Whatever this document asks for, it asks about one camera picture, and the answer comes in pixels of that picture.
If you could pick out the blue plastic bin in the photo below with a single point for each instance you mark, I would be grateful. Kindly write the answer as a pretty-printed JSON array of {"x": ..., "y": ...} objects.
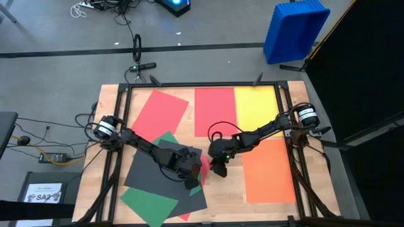
[{"x": 293, "y": 34}]

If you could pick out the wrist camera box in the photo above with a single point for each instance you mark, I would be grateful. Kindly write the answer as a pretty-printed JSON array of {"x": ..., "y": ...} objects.
[
  {"x": 220, "y": 170},
  {"x": 192, "y": 183}
]

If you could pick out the black partition panel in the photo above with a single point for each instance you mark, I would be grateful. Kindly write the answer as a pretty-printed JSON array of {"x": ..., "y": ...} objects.
[{"x": 363, "y": 63}]

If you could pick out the black paper sheet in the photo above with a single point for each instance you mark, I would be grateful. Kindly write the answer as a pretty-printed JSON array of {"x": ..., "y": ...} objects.
[
  {"x": 192, "y": 205},
  {"x": 145, "y": 176}
]

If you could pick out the grey metal mounting plate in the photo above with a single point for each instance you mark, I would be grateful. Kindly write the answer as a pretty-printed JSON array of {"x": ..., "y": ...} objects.
[{"x": 286, "y": 133}]

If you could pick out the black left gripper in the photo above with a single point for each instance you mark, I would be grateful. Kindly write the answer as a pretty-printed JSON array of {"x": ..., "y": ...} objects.
[{"x": 189, "y": 164}]

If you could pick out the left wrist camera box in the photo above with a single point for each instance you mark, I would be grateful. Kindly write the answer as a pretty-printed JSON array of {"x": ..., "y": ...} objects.
[{"x": 192, "y": 183}]

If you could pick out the black case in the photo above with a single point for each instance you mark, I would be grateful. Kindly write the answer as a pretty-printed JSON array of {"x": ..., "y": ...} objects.
[{"x": 28, "y": 176}]

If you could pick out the white power strip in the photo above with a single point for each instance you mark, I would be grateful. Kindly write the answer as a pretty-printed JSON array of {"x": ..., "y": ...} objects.
[{"x": 86, "y": 4}]

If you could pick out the orange paper sheet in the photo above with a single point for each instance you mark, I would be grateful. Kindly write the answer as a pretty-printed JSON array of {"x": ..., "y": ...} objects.
[{"x": 268, "y": 173}]

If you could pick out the black furniture corner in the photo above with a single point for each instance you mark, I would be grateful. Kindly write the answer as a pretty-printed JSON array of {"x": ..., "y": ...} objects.
[{"x": 6, "y": 132}]

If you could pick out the black aluminium table frame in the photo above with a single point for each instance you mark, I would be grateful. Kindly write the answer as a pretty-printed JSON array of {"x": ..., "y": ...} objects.
[{"x": 202, "y": 84}]

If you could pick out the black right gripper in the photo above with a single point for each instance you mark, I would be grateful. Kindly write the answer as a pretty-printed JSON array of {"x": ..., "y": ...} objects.
[{"x": 224, "y": 150}]

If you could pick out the black clamp lever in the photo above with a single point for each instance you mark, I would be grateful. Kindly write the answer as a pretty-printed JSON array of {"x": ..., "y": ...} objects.
[{"x": 323, "y": 129}]

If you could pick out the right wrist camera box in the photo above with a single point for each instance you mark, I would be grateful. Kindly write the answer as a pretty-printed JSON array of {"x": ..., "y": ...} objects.
[{"x": 220, "y": 170}]

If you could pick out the black computer with lights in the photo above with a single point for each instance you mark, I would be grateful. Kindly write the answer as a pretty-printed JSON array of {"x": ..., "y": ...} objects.
[{"x": 176, "y": 9}]

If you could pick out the grey metal leg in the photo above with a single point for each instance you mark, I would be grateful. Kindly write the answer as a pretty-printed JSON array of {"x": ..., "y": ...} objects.
[{"x": 9, "y": 15}]

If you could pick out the white SA2 label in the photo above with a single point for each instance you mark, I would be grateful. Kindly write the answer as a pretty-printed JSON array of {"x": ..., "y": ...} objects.
[{"x": 42, "y": 190}]

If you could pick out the black round plug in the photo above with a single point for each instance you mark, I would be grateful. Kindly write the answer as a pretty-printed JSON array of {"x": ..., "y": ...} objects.
[{"x": 23, "y": 140}]

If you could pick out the yellow paper sheet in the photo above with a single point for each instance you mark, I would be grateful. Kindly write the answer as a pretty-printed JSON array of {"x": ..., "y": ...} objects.
[{"x": 255, "y": 107}]

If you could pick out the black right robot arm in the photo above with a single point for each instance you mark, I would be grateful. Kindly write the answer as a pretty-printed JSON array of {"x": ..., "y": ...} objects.
[{"x": 271, "y": 127}]

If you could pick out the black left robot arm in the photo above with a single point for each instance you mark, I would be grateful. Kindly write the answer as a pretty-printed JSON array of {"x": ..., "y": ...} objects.
[{"x": 142, "y": 145}]

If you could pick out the black USB hub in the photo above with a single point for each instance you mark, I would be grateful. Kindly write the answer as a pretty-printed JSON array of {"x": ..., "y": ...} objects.
[{"x": 145, "y": 66}]

